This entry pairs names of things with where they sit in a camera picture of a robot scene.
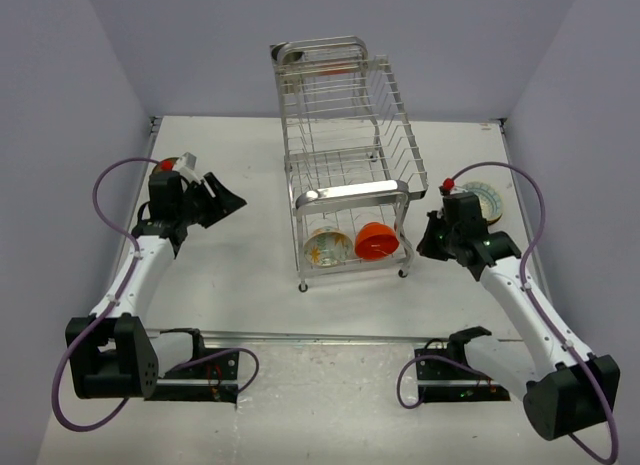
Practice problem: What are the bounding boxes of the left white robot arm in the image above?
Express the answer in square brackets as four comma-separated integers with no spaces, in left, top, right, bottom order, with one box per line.
[65,170,247,399]

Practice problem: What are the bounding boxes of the brown ribbed bowl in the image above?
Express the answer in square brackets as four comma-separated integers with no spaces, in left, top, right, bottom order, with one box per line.
[151,157,178,175]

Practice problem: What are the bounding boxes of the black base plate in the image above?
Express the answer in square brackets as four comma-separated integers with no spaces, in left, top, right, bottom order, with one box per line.
[146,351,239,404]
[414,338,510,404]

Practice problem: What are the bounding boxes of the white bowl orange star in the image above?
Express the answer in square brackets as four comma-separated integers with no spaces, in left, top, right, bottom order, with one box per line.
[303,226,353,268]

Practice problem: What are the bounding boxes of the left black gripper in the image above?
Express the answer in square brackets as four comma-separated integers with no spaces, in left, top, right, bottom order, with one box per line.
[175,173,245,228]

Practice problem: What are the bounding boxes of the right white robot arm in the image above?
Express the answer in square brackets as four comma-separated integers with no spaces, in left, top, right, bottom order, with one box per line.
[417,192,620,441]

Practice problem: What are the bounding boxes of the mint green floral bowl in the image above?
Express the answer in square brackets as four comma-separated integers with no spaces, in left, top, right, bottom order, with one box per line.
[487,214,503,227]

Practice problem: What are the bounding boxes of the aluminium table rail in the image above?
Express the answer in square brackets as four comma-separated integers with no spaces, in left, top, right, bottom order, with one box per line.
[144,326,521,344]

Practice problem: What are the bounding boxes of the yellow blue patterned bowl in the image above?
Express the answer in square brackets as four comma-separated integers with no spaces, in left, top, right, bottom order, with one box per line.
[462,181,504,221]

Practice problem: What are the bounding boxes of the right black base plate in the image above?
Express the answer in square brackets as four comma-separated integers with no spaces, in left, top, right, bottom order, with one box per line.
[414,338,510,404]

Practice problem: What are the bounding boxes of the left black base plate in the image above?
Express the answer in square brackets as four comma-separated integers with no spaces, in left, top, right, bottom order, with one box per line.
[146,351,239,404]

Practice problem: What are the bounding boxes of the steel wire dish rack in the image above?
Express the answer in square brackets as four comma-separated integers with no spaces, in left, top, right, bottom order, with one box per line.
[276,36,428,292]

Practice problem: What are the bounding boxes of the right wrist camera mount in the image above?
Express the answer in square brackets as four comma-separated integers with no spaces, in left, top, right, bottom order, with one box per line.
[439,177,455,196]

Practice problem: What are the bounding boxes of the steel cutlery holder cup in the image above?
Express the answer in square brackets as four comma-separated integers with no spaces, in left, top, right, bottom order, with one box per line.
[270,42,304,95]

